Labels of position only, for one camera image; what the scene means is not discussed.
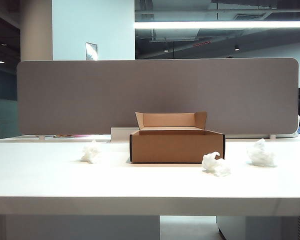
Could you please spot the long ceiling light strip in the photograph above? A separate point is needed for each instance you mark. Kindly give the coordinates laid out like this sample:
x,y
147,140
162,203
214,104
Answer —
x,y
215,24

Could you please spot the ceiling air vent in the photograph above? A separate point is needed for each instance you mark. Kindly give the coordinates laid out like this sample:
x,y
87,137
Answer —
x,y
246,16

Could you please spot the white wall poster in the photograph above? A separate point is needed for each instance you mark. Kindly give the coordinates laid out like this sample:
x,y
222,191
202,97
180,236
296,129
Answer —
x,y
91,51

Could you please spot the grey desk divider panel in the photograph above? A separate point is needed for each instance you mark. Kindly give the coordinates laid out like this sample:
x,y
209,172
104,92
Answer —
x,y
152,85

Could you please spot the white paper ball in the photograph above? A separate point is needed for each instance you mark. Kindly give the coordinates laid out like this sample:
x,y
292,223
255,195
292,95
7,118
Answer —
x,y
216,163
91,155
261,156

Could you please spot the brown open cardboard box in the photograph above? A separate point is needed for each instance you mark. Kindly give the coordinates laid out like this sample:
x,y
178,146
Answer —
x,y
177,150

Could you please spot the pink flat item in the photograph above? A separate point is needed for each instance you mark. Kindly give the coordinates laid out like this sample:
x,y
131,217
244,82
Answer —
x,y
81,135

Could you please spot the white divider foot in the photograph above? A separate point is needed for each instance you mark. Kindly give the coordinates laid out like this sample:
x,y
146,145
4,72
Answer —
x,y
272,136
41,137

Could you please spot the white rectangular block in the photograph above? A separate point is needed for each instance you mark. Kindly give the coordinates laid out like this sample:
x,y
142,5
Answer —
x,y
120,133

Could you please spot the grey under-desk panel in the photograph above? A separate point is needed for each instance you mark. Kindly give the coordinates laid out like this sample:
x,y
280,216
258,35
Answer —
x,y
77,228

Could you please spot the brown flat item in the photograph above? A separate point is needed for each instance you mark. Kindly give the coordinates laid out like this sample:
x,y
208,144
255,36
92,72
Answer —
x,y
62,135

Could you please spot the red ceiling sign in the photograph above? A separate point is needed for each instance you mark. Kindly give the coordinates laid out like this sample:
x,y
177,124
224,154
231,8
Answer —
x,y
202,44

